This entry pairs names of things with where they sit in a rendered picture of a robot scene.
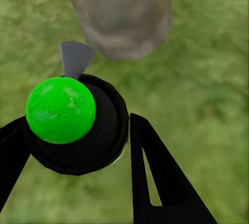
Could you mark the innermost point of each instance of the pesticide atomizer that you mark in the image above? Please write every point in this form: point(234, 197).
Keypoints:
point(76, 124)

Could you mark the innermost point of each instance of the tree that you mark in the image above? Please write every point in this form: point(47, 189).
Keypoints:
point(124, 29)

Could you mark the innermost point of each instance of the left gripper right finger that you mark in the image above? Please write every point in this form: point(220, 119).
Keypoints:
point(181, 204)

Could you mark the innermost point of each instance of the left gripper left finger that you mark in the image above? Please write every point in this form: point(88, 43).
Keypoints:
point(14, 153)

